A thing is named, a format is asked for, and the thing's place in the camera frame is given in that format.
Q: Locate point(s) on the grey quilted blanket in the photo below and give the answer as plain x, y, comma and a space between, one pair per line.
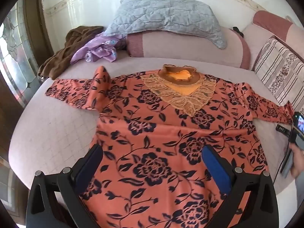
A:
166, 16

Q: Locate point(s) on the small black object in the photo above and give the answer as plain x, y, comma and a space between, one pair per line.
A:
237, 30

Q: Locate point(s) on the orange floral blouse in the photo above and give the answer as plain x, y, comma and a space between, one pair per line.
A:
154, 147

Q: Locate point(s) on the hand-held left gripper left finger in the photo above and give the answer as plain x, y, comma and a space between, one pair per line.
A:
91, 163

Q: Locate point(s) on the brown cloth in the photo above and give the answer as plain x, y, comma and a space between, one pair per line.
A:
63, 54

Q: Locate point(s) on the patterned glass door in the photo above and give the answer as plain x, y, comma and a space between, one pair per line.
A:
17, 59

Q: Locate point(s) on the purple floral cloth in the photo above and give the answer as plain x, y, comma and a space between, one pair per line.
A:
102, 49

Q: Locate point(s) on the pink rolled blanket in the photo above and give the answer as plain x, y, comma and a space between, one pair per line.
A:
187, 47

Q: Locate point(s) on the pink cushion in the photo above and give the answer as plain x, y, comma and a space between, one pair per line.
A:
273, 25

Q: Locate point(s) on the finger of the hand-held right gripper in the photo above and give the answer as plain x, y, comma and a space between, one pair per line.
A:
282, 129

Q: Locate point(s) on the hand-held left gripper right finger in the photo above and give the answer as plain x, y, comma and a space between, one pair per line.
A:
215, 168

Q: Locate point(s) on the pink bed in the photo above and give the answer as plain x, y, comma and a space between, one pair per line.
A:
59, 128

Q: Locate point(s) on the striped floral cushion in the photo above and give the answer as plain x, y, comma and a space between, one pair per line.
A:
282, 71

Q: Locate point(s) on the person's right hand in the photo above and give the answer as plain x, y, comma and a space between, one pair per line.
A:
298, 163

